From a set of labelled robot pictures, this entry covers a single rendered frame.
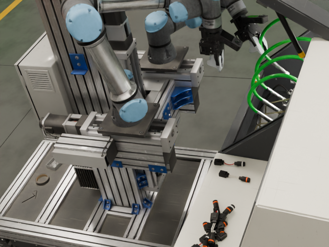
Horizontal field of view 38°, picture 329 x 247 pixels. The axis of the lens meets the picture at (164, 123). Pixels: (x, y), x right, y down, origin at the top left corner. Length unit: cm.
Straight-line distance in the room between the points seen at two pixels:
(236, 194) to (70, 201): 145
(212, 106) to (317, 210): 285
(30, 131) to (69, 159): 186
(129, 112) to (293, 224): 100
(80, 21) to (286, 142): 83
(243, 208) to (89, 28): 83
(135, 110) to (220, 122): 183
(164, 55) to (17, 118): 209
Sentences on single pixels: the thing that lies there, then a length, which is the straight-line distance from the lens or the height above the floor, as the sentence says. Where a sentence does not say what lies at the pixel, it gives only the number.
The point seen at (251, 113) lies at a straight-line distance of 235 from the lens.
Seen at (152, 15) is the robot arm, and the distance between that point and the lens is 244.
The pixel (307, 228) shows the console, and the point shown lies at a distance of 107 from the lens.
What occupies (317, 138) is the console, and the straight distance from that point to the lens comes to 120.
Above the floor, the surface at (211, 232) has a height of 102.
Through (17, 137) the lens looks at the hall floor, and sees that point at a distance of 405.
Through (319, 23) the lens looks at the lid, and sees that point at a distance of 154.
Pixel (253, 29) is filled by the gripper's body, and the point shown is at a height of 130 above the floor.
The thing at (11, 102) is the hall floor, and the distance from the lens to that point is 449.
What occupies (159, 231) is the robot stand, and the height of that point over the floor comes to 21.
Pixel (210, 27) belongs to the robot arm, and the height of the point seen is 144.
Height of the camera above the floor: 235
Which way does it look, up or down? 39 degrees down
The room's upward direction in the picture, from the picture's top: 11 degrees counter-clockwise
